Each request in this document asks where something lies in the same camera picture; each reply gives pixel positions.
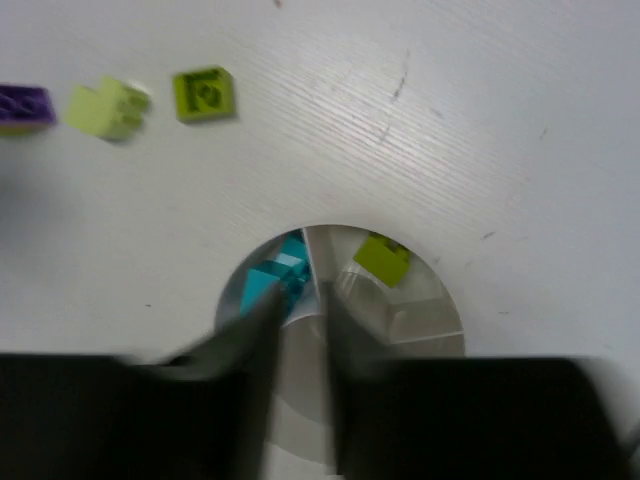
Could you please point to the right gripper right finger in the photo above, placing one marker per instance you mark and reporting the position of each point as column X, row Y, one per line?
column 396, row 416

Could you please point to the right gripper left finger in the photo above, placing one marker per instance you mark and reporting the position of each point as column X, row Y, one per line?
column 202, row 414

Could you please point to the white round divided container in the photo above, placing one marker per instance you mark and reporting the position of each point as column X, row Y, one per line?
column 417, row 317

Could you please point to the small green square lego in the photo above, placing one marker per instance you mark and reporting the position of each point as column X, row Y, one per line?
column 384, row 258

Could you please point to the large cyan lego brick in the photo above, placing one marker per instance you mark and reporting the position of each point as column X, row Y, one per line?
column 283, row 261

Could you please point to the green lego brick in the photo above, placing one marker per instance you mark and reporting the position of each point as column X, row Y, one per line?
column 203, row 95

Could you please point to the purple green lego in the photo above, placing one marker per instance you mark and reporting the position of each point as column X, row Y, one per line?
column 25, row 109

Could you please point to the pale green lego piece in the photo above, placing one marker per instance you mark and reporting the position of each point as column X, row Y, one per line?
column 113, row 111

